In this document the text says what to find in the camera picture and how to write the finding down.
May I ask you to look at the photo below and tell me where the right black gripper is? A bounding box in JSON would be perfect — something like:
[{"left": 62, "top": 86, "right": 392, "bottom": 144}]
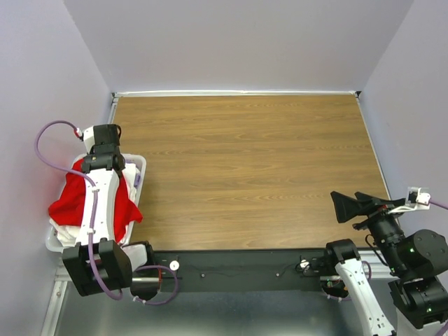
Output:
[{"left": 331, "top": 188, "right": 408, "bottom": 272}]

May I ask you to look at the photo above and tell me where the red t shirt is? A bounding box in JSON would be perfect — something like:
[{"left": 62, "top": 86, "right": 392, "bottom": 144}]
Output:
[{"left": 48, "top": 157, "right": 144, "bottom": 242}]

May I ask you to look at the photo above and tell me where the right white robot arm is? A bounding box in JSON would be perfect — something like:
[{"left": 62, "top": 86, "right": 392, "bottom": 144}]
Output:
[{"left": 322, "top": 187, "right": 447, "bottom": 335}]

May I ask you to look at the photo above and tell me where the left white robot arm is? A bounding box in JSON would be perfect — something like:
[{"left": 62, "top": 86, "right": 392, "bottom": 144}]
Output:
[{"left": 62, "top": 124, "right": 155, "bottom": 300}]

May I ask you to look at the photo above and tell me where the white t shirt in basket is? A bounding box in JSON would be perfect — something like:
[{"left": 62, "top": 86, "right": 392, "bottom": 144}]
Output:
[{"left": 52, "top": 155, "right": 143, "bottom": 246}]

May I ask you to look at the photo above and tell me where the white laundry basket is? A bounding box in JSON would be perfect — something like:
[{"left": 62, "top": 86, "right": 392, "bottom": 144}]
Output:
[{"left": 45, "top": 152, "right": 147, "bottom": 253}]

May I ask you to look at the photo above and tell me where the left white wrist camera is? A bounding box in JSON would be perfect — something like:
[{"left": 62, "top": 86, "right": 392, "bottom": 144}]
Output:
[{"left": 74, "top": 126, "right": 95, "bottom": 153}]

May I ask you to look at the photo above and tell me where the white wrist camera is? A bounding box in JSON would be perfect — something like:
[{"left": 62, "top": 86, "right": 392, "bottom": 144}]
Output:
[
  {"left": 74, "top": 126, "right": 95, "bottom": 153},
  {"left": 388, "top": 187, "right": 431, "bottom": 214}
]

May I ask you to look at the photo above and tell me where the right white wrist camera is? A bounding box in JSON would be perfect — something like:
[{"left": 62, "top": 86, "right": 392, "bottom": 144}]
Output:
[{"left": 388, "top": 187, "right": 431, "bottom": 214}]

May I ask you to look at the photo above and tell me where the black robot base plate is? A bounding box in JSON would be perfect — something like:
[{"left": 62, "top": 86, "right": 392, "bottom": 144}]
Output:
[{"left": 129, "top": 248, "right": 351, "bottom": 302}]

